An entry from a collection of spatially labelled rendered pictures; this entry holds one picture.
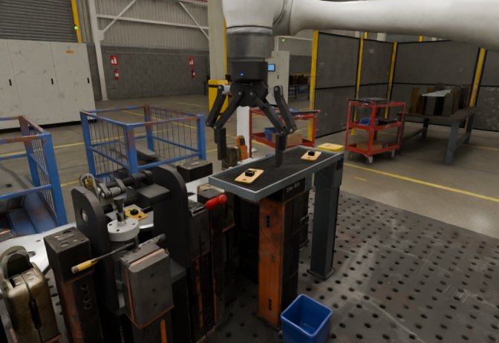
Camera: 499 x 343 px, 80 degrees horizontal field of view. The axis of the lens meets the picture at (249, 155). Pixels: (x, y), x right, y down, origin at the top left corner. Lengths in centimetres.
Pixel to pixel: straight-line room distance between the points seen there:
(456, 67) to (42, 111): 943
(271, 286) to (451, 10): 71
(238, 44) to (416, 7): 30
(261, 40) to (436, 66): 757
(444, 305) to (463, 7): 86
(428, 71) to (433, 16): 753
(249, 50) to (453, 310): 95
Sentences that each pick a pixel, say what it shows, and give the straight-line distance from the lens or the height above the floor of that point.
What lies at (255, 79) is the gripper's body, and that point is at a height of 137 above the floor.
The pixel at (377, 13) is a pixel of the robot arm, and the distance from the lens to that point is 64.
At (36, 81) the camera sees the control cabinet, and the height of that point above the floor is 111.
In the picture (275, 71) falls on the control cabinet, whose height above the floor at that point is 129.
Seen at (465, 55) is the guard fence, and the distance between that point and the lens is 797.
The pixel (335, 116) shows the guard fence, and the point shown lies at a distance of 617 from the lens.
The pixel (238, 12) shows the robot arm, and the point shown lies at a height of 149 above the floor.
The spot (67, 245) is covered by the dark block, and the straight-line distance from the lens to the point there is 58.
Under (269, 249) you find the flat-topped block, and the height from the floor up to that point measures 94.
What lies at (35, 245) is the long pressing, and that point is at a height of 100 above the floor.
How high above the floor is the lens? 139
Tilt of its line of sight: 16 degrees down
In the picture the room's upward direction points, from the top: straight up
